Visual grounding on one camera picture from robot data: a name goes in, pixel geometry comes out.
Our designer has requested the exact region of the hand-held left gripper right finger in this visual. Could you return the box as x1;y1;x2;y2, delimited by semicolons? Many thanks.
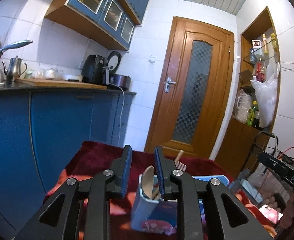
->
154;146;274;240

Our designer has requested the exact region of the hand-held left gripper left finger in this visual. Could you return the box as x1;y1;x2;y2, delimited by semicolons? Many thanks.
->
14;145;133;240

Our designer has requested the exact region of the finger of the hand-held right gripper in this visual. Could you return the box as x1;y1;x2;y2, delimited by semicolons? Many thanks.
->
258;151;287;175

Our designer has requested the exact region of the wooden spoon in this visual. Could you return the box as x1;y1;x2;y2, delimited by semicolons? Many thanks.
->
141;165;155;200

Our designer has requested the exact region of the light blue utensil holder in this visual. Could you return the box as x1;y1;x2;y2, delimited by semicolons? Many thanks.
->
130;174;229;236

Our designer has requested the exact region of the black metal rack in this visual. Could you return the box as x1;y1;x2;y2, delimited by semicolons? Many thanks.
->
247;130;294;230

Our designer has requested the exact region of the red and orange printed blanket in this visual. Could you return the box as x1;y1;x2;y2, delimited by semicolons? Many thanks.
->
43;141;275;240

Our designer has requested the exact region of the light blue box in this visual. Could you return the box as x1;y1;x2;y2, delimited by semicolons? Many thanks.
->
241;179;264;203

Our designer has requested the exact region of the smartphone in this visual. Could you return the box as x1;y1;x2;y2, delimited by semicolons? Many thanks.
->
259;204;284;224

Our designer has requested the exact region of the wooden niche shelf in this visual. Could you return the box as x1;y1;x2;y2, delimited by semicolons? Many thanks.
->
221;6;282;179

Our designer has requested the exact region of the dark sauce bottle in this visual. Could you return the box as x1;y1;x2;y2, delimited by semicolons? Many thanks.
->
252;110;262;128

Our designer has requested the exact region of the green bottle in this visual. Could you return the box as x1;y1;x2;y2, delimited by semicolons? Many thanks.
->
246;101;259;127

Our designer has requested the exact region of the wooden door with glass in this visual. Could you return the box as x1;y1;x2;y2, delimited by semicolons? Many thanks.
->
144;17;235;161

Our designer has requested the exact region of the white plastic bag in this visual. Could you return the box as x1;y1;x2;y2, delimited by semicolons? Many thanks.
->
250;61;280;128

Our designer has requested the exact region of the clear plastic jug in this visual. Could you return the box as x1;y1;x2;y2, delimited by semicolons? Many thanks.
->
233;89;252;123

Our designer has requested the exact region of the blue base cabinet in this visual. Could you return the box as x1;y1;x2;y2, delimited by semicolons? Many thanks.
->
0;84;137;240

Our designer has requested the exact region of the rice cooker with open lid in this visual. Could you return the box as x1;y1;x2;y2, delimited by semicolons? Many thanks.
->
107;51;132;91

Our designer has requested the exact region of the brown cardboard box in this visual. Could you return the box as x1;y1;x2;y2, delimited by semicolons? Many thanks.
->
239;70;256;88

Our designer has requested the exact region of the red bottle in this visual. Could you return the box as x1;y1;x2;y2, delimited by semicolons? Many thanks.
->
254;60;266;82

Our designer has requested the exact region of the black air fryer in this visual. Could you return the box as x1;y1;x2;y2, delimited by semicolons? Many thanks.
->
80;54;110;85

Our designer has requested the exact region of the white dish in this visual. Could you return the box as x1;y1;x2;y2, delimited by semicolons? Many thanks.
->
62;74;84;82

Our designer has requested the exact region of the wooden cutting board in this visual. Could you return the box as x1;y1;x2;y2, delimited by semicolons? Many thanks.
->
14;77;108;90

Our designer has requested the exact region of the yellow bottle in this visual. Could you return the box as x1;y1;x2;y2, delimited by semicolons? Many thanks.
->
270;33;279;53

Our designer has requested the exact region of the steel kettle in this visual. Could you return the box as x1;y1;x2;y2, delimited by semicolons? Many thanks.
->
1;56;28;82

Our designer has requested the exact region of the red cable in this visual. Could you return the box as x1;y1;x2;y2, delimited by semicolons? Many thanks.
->
259;147;294;195

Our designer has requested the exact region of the white power cable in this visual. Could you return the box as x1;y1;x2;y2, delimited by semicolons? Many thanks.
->
112;84;126;147

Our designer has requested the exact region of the metal door handle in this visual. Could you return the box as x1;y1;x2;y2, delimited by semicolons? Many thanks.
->
164;76;176;93

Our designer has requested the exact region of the blue glass-door wall cabinet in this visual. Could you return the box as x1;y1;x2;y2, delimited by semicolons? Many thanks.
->
44;0;143;51

